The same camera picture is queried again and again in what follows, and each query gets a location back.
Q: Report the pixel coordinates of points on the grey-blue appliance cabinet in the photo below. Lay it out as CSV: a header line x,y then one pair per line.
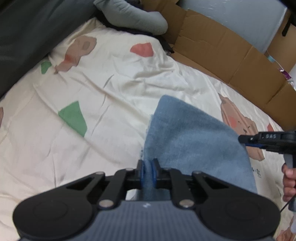
x,y
257,21

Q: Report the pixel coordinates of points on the grey U-shaped neck pillow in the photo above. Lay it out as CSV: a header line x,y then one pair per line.
x,y
123,14

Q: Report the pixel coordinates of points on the person's right hand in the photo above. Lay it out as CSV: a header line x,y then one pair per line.
x,y
288,184

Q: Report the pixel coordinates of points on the white laundry detergent bottle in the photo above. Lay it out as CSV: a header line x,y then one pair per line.
x,y
271,59

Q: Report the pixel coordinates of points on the brown cardboard sheet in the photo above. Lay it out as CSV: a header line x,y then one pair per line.
x,y
203,43

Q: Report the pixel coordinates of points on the cream bear-print quilt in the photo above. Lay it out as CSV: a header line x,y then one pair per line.
x,y
87,107

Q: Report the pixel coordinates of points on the dark grey pillow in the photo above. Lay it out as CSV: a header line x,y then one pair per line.
x,y
31,29

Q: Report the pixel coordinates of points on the upright brown cardboard panel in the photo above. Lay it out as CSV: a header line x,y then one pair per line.
x,y
282,48

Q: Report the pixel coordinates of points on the blue-grey denim pants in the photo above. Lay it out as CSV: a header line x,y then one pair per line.
x,y
183,137

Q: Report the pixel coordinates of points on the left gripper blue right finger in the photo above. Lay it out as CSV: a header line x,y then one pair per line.
x,y
156,173

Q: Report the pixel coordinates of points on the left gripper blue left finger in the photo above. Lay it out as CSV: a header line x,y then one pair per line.
x,y
139,174

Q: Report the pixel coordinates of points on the pink white refill pouch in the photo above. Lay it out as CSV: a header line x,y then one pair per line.
x,y
288,78

